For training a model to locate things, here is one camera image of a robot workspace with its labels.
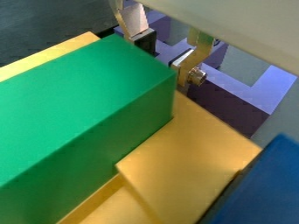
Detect green bar block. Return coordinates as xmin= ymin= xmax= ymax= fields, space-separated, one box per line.
xmin=0 ymin=35 xmax=176 ymax=224

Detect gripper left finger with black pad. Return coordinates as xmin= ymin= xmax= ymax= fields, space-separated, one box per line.
xmin=108 ymin=0 xmax=156 ymax=56

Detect blue bar block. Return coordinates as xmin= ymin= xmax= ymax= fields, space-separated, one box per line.
xmin=196 ymin=134 xmax=299 ymax=224

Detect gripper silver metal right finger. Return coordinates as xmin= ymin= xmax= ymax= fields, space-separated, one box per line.
xmin=171 ymin=27 xmax=214 ymax=88

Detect yellow slotted board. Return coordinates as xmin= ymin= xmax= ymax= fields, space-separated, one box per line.
xmin=0 ymin=33 xmax=259 ymax=224

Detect purple interlocking block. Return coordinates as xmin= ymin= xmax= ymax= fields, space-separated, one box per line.
xmin=144 ymin=11 xmax=297 ymax=137

